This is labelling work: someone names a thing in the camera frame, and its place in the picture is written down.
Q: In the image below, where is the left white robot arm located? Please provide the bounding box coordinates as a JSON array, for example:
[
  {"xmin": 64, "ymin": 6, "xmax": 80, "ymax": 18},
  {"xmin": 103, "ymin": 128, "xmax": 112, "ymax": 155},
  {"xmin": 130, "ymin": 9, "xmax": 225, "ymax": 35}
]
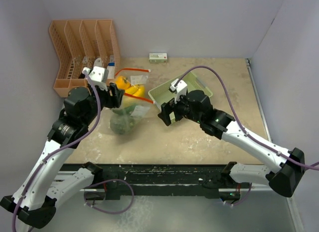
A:
[{"xmin": 0, "ymin": 83, "xmax": 125, "ymax": 231}]

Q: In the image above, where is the yellow banana bunch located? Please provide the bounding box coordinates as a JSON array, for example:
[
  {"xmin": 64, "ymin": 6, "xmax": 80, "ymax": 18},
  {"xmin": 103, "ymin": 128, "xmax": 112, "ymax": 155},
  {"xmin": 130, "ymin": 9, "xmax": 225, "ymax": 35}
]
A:
[{"xmin": 125, "ymin": 84, "xmax": 145, "ymax": 97}]

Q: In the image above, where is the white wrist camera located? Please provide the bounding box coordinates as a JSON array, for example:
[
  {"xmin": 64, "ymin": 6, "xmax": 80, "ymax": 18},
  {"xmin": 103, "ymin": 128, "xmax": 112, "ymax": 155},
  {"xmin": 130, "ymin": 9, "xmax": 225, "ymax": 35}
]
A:
[
  {"xmin": 169, "ymin": 78, "xmax": 187, "ymax": 104},
  {"xmin": 82, "ymin": 66, "xmax": 109, "ymax": 91}
]

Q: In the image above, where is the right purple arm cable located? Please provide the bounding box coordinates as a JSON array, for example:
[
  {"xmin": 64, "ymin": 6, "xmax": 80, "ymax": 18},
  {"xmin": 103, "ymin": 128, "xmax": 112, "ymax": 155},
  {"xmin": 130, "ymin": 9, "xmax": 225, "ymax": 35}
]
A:
[{"xmin": 174, "ymin": 65, "xmax": 319, "ymax": 172}]

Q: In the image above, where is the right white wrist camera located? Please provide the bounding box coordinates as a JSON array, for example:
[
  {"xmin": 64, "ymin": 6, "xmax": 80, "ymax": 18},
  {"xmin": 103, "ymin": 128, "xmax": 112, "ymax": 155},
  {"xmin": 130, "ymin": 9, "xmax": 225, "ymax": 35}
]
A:
[{"xmin": 169, "ymin": 78, "xmax": 187, "ymax": 104}]

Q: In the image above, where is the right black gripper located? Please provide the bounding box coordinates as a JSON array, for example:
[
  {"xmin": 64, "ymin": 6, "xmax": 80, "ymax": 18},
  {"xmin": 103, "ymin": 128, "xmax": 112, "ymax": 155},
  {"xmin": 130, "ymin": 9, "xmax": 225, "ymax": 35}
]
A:
[{"xmin": 158, "ymin": 91, "xmax": 203, "ymax": 126}]

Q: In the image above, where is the pink desk file organizer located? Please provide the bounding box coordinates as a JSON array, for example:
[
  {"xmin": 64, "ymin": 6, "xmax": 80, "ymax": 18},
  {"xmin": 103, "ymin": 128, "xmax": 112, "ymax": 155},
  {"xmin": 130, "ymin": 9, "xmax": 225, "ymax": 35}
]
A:
[{"xmin": 49, "ymin": 19, "xmax": 121, "ymax": 98}]

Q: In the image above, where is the orange bell pepper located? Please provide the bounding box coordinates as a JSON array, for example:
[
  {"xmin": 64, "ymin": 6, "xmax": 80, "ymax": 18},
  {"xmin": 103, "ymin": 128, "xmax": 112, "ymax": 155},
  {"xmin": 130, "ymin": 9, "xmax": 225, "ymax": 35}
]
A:
[{"xmin": 115, "ymin": 76, "xmax": 131, "ymax": 90}]

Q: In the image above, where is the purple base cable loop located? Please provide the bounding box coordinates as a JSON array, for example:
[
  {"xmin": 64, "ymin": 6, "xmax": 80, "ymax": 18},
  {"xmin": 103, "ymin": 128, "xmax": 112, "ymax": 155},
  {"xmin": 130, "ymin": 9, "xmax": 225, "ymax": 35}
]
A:
[{"xmin": 83, "ymin": 179, "xmax": 135, "ymax": 216}]

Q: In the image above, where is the green plastic basket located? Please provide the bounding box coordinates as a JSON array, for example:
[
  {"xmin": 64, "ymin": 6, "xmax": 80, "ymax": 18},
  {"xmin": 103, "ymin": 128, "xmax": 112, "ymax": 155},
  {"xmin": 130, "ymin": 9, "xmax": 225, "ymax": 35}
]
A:
[{"xmin": 148, "ymin": 72, "xmax": 213, "ymax": 110}]

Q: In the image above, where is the green netted melon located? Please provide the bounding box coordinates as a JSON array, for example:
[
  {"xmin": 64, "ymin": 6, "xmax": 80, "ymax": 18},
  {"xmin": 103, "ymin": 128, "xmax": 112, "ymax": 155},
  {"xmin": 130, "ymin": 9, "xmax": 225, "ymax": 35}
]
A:
[{"xmin": 110, "ymin": 114, "xmax": 136, "ymax": 135}]

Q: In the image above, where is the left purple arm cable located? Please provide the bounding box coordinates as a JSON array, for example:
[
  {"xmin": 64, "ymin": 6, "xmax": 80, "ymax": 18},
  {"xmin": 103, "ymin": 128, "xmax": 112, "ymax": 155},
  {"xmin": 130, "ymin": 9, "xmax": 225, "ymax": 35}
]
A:
[{"xmin": 11, "ymin": 69, "xmax": 102, "ymax": 232}]

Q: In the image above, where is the white blue packet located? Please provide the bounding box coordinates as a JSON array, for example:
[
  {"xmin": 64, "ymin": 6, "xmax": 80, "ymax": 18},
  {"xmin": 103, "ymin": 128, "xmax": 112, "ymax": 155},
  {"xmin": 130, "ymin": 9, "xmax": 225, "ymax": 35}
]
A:
[{"xmin": 107, "ymin": 55, "xmax": 115, "ymax": 73}]

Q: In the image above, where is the small green white box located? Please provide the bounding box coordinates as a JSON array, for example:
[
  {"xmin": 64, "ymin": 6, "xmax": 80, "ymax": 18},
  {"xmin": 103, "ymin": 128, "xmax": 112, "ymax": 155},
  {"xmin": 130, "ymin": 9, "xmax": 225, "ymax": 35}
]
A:
[{"xmin": 149, "ymin": 52, "xmax": 167, "ymax": 63}]

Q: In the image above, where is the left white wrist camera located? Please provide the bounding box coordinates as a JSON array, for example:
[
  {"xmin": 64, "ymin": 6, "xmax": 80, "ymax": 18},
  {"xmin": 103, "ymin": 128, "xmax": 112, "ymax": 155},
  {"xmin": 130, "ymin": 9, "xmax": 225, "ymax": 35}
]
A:
[{"xmin": 82, "ymin": 66, "xmax": 109, "ymax": 91}]

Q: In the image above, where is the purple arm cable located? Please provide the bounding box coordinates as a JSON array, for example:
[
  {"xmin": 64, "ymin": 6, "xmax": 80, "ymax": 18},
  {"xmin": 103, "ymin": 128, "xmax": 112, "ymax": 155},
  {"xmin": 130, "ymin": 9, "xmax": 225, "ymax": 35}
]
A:
[
  {"xmin": 11, "ymin": 69, "xmax": 102, "ymax": 232},
  {"xmin": 174, "ymin": 65, "xmax": 319, "ymax": 172}
]

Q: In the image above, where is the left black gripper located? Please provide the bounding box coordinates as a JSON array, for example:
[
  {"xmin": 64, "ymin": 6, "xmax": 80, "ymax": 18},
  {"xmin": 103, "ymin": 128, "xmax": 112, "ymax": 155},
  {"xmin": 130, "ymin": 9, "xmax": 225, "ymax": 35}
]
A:
[{"xmin": 81, "ymin": 82, "xmax": 124, "ymax": 126}]

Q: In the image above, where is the aluminium frame rail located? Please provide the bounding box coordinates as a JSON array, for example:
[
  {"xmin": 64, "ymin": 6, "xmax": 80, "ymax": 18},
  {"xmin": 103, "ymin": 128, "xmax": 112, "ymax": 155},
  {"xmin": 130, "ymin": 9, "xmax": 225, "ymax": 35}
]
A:
[{"xmin": 244, "ymin": 58, "xmax": 305, "ymax": 232}]

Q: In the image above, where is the clear orange-zip bag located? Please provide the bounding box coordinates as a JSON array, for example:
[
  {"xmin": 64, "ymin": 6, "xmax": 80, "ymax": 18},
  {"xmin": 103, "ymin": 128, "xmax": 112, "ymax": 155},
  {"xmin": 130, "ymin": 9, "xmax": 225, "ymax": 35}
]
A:
[
  {"xmin": 113, "ymin": 67, "xmax": 152, "ymax": 98},
  {"xmin": 109, "ymin": 94, "xmax": 154, "ymax": 135}
]

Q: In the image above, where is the white patterned pouch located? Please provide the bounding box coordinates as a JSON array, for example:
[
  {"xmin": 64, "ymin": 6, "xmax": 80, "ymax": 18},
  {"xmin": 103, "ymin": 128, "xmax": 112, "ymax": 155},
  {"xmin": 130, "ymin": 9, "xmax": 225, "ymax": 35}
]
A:
[{"xmin": 93, "ymin": 57, "xmax": 103, "ymax": 67}]

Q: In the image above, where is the green cucumber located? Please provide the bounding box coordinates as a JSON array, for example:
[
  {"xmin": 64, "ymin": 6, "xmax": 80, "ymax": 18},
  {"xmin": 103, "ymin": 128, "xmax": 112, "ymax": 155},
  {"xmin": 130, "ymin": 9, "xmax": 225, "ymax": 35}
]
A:
[{"xmin": 112, "ymin": 103, "xmax": 137, "ymax": 116}]

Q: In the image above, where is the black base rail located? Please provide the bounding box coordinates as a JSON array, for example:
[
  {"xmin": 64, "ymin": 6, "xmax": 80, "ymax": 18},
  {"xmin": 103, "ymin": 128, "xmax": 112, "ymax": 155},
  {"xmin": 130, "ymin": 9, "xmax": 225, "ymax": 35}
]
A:
[{"xmin": 82, "ymin": 163, "xmax": 252, "ymax": 200}]

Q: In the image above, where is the black white item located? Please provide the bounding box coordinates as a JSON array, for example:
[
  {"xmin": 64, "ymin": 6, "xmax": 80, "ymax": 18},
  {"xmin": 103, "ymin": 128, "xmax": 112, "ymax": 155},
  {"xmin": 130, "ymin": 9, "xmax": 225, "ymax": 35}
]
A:
[{"xmin": 77, "ymin": 56, "xmax": 88, "ymax": 79}]

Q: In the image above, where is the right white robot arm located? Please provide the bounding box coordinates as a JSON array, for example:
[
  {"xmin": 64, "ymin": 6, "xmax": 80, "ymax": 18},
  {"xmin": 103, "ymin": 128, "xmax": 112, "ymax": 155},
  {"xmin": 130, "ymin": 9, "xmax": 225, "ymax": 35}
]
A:
[{"xmin": 158, "ymin": 90, "xmax": 305, "ymax": 198}]

